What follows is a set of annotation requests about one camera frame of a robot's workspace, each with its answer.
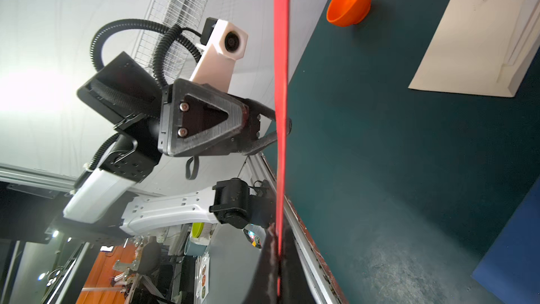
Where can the orange plastic bowl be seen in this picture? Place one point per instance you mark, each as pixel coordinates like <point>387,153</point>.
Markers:
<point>344,13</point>

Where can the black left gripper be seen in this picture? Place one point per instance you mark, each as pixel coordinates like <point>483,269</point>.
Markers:
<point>182,120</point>

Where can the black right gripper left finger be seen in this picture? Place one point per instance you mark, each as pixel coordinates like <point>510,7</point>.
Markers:
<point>264,287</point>

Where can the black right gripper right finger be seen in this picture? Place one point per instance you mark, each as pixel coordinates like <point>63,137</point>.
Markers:
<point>294,288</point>

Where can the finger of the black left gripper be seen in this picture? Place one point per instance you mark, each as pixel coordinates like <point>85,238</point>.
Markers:
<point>265,126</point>

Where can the white wire basket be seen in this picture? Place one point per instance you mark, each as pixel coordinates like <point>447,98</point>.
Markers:
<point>187,14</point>

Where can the dark blue envelope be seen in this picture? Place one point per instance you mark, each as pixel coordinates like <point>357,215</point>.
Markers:
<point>510,268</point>

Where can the red envelope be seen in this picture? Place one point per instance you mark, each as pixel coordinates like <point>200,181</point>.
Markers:
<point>281,58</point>

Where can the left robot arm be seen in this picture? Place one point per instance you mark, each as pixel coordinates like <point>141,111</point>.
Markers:
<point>104,206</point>

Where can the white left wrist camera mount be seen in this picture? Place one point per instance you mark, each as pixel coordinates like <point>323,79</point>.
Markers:
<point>223,45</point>

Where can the cream envelope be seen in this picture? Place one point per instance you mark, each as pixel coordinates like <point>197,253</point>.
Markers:
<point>481,47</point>

